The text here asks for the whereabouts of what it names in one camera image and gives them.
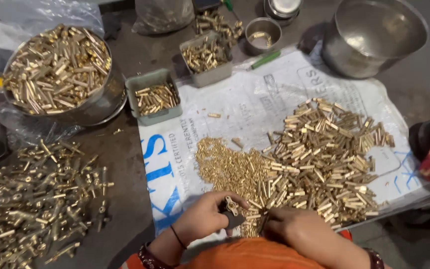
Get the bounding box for heap of brass hex rods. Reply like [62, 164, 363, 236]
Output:
[245, 98, 395, 238]

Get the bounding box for black thread wristband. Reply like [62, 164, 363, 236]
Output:
[169, 224, 188, 250]

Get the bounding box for small steel cup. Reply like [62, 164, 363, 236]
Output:
[244, 17, 282, 57]

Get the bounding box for white printed woven sack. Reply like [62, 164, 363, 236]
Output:
[139, 47, 430, 247]

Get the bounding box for pile of brass parts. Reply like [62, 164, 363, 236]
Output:
[195, 10, 245, 47]

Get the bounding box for heap of brass fittings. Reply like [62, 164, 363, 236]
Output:
[0, 139, 115, 269]

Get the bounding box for large empty steel pot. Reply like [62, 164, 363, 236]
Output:
[321, 0, 429, 80]

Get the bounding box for grey plastic tray with brass pins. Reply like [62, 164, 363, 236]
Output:
[125, 68, 183, 126]
[179, 31, 234, 88]

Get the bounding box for clear plastic bag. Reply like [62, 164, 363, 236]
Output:
[0, 0, 105, 146]

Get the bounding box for black round object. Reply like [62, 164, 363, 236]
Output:
[408, 120, 430, 162]

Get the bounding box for large steel bowl of brass rods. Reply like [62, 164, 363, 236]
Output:
[1, 23, 128, 127]

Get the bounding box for dark bead bracelet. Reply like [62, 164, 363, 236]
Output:
[364, 247, 385, 269]
[138, 242, 180, 269]

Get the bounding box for heap of small brass screws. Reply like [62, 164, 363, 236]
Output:
[195, 137, 271, 210]

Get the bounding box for green handled screwdriver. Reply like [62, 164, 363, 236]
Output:
[250, 50, 281, 70]

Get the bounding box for crumpled grey plastic bag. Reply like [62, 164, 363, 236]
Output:
[132, 0, 195, 36]

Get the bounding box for black hand tool with brass part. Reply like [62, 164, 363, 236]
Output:
[219, 196, 246, 230]

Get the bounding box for orange garment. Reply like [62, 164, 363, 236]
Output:
[120, 230, 354, 269]

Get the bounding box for person's right hand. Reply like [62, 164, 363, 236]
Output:
[262, 206, 354, 258]

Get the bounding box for person's left hand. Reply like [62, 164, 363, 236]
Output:
[173, 191, 249, 247]

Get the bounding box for green handled tool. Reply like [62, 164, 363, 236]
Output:
[223, 0, 241, 21]

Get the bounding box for stacked steel containers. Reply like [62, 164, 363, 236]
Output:
[263, 0, 304, 27]

